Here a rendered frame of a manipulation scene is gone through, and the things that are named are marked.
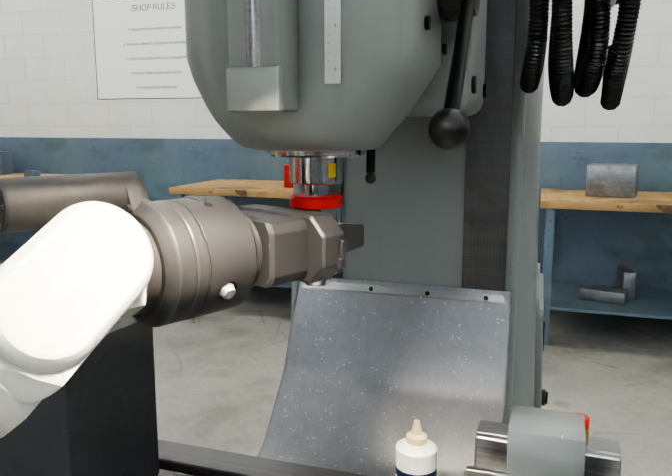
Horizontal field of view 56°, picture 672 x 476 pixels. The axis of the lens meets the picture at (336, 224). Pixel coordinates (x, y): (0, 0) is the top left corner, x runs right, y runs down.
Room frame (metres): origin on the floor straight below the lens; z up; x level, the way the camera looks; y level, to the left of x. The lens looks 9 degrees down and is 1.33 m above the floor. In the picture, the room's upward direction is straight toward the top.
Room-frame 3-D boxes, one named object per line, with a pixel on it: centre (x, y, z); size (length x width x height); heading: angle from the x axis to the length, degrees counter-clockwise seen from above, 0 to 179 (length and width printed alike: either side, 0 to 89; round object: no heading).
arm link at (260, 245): (0.50, 0.08, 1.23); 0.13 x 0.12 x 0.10; 49
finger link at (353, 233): (0.54, -0.01, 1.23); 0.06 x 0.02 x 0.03; 139
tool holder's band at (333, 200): (0.57, 0.02, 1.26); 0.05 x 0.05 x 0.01
